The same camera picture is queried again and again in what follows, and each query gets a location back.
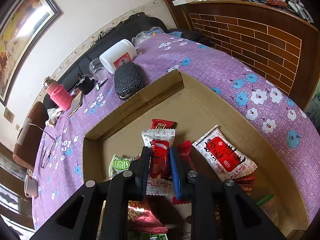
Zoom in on red white snack packet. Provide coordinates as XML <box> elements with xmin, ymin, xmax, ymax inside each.
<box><xmin>193</xmin><ymin>125</ymin><xmax>258</xmax><ymax>181</ymax></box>

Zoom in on pale green white packet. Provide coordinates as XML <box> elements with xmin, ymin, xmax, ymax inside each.
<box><xmin>108</xmin><ymin>154</ymin><xmax>140</xmax><ymax>179</ymax></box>

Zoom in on small white red packet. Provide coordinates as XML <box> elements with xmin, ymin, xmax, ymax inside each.
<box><xmin>141</xmin><ymin>128</ymin><xmax>176</xmax><ymax>197</ymax></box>

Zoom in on small red candy packet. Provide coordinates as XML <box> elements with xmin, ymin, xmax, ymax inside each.
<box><xmin>151</xmin><ymin>119</ymin><xmax>175</xmax><ymax>129</ymax></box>

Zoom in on dark red foil snack bag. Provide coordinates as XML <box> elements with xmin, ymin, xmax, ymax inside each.
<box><xmin>235</xmin><ymin>173</ymin><xmax>255</xmax><ymax>195</ymax></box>

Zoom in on clear green-edged cookie packet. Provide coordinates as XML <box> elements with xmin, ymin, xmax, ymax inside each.
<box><xmin>257</xmin><ymin>194</ymin><xmax>279</xmax><ymax>226</ymax></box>

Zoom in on green foil snack bag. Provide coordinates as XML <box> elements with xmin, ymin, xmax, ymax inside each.
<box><xmin>140</xmin><ymin>233</ymin><xmax>168</xmax><ymax>240</ymax></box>

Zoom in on white ceramic mug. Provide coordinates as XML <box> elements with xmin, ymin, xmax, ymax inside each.
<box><xmin>24</xmin><ymin>174</ymin><xmax>38</xmax><ymax>198</ymax></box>

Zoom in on black rimmed eyeglasses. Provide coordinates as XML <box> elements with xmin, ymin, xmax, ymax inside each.
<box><xmin>28</xmin><ymin>122</ymin><xmax>59</xmax><ymax>169</ymax></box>

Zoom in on brown chair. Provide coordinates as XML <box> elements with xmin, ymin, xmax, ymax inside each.
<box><xmin>12</xmin><ymin>101</ymin><xmax>48</xmax><ymax>171</ymax></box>

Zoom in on shallow cardboard box tray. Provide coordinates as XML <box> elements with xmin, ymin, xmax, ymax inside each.
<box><xmin>82</xmin><ymin>70</ymin><xmax>309</xmax><ymax>236</ymax></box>

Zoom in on purple floral tablecloth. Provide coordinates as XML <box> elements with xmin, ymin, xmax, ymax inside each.
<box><xmin>32</xmin><ymin>34</ymin><xmax>319</xmax><ymax>229</ymax></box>

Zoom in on white crumpled cloth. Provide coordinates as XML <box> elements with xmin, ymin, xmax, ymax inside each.
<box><xmin>46</xmin><ymin>107</ymin><xmax>63</xmax><ymax>128</ymax></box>

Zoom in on small notebook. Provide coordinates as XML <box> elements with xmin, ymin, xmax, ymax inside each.
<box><xmin>69</xmin><ymin>92</ymin><xmax>84</xmax><ymax>117</ymax></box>

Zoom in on pink knit-sleeved thermos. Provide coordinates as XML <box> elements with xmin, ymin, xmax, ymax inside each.
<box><xmin>43</xmin><ymin>76</ymin><xmax>73</xmax><ymax>111</ymax></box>

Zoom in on small black lighter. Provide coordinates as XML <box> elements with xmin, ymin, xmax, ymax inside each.
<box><xmin>95</xmin><ymin>78</ymin><xmax>108</xmax><ymax>91</ymax></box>

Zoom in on black textured glasses case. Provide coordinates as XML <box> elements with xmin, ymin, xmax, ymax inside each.
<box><xmin>114</xmin><ymin>62</ymin><xmax>144</xmax><ymax>101</ymax></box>

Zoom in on clear glass cup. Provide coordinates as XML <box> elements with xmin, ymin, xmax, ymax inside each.
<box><xmin>88</xmin><ymin>58</ymin><xmax>108</xmax><ymax>83</ymax></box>

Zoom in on white plastic jar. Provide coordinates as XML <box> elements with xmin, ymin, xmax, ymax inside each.
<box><xmin>99</xmin><ymin>39</ymin><xmax>137</xmax><ymax>74</ymax></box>

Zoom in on wooden brick-pattern counter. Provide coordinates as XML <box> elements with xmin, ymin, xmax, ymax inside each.
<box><xmin>183</xmin><ymin>0</ymin><xmax>319</xmax><ymax>109</ymax></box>

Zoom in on black leather sofa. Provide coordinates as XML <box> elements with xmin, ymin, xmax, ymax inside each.
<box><xmin>43</xmin><ymin>11</ymin><xmax>208</xmax><ymax>110</ymax></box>

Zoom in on white flat box on counter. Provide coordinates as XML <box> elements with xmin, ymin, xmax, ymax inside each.
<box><xmin>172</xmin><ymin>0</ymin><xmax>200</xmax><ymax>6</ymax></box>

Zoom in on framed horse painting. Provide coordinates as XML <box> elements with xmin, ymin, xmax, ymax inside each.
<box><xmin>1</xmin><ymin>0</ymin><xmax>61</xmax><ymax>106</ymax></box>

